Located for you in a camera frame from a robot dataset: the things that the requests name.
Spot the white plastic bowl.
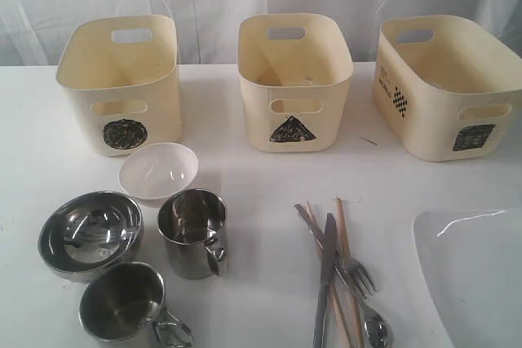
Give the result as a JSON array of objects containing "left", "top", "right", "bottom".
[{"left": 118, "top": 143, "right": 200, "bottom": 203}]

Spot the steel spoon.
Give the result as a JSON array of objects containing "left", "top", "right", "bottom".
[{"left": 342, "top": 279, "right": 393, "bottom": 347}]

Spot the stainless steel bowl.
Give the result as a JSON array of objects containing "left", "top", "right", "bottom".
[{"left": 38, "top": 191, "right": 144, "bottom": 283}]

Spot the cream bin with circle mark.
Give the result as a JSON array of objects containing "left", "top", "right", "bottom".
[{"left": 55, "top": 15, "right": 183, "bottom": 156}]

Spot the cream bin with square mark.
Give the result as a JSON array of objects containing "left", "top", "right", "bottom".
[{"left": 373, "top": 15, "right": 521, "bottom": 161}]

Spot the right wooden chopstick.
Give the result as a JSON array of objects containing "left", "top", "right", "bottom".
[{"left": 334, "top": 197, "right": 365, "bottom": 347}]

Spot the cream bin with triangle mark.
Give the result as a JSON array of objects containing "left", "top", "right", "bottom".
[{"left": 237, "top": 13, "right": 354, "bottom": 152}]

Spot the white square plate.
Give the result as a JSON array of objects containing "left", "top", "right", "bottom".
[{"left": 412, "top": 208, "right": 521, "bottom": 347}]

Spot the steel mug front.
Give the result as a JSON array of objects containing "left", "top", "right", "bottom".
[{"left": 78, "top": 262, "right": 195, "bottom": 347}]

